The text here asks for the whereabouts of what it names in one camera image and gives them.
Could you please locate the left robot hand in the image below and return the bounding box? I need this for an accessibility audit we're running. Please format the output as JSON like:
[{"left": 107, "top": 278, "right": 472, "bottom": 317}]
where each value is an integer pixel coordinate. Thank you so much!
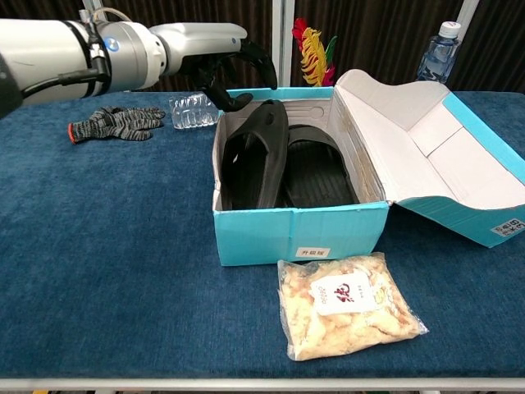
[{"left": 149, "top": 22, "right": 279, "bottom": 112}]

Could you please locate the black rubber slipper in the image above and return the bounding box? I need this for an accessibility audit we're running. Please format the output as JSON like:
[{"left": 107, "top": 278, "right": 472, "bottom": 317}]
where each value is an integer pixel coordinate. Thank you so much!
[
  {"left": 282, "top": 124, "right": 360, "bottom": 208},
  {"left": 216, "top": 98, "right": 290, "bottom": 210}
]

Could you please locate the light blue shoe box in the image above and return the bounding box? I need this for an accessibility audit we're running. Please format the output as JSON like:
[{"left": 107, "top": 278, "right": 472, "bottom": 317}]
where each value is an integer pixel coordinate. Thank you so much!
[{"left": 212, "top": 68, "right": 525, "bottom": 267}]

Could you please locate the clear bottle white cap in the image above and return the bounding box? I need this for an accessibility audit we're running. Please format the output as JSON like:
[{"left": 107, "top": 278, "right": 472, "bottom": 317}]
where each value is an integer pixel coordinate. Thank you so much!
[{"left": 167, "top": 92, "right": 221, "bottom": 131}]

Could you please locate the grey knitted work glove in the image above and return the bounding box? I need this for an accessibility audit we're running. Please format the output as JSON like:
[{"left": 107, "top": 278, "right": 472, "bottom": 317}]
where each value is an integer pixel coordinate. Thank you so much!
[{"left": 67, "top": 105, "right": 167, "bottom": 144}]

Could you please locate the colourful feather shuttlecock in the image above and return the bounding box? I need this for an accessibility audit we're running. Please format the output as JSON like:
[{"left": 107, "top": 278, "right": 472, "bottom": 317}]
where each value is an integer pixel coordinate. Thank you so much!
[{"left": 291, "top": 16, "right": 338, "bottom": 88}]

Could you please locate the dark blue table mat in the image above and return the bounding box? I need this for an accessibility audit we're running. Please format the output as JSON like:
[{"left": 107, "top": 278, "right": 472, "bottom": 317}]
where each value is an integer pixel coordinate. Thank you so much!
[{"left": 0, "top": 89, "right": 525, "bottom": 369}]

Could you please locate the blue tinted water bottle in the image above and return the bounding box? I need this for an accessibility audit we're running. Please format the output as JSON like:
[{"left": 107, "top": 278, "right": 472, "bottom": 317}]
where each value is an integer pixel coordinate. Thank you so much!
[{"left": 416, "top": 21, "right": 460, "bottom": 83}]

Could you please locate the clear bag of snacks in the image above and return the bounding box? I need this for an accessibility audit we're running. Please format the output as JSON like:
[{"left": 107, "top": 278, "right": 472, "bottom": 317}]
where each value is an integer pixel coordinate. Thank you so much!
[{"left": 276, "top": 252, "right": 430, "bottom": 362}]

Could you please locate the white partition frame post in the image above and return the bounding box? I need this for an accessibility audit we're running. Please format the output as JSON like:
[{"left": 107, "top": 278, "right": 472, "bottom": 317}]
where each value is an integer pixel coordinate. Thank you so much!
[
  {"left": 454, "top": 0, "right": 481, "bottom": 42},
  {"left": 80, "top": 0, "right": 103, "bottom": 21},
  {"left": 272, "top": 0, "right": 294, "bottom": 89}
]

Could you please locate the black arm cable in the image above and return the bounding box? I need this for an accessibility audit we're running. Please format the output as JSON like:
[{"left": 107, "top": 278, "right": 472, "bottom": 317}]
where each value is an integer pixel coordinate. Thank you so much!
[{"left": 20, "top": 67, "right": 112, "bottom": 99}]

